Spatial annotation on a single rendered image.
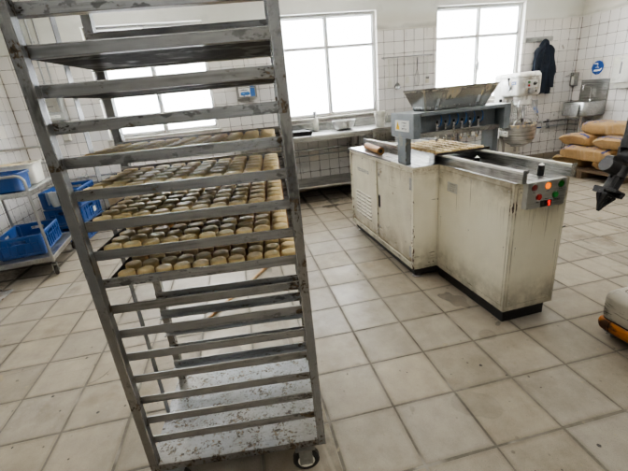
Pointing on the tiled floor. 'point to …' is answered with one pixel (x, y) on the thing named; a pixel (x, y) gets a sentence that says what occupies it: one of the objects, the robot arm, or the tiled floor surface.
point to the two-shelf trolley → (37, 222)
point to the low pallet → (589, 172)
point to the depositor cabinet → (397, 206)
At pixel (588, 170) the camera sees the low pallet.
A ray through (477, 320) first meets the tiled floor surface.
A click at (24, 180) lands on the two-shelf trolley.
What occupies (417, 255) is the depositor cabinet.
